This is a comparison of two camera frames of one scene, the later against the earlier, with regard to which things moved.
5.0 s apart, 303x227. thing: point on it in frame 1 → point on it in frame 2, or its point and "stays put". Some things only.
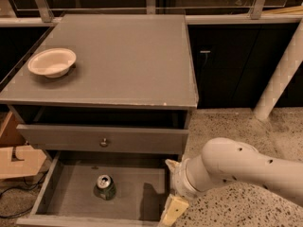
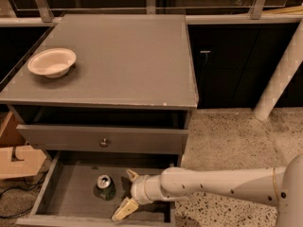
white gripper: x=180 y=179 → x=137 y=189
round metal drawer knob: x=104 y=143 stays put
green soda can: x=105 y=187 stays put
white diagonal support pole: x=282 y=76 stays put
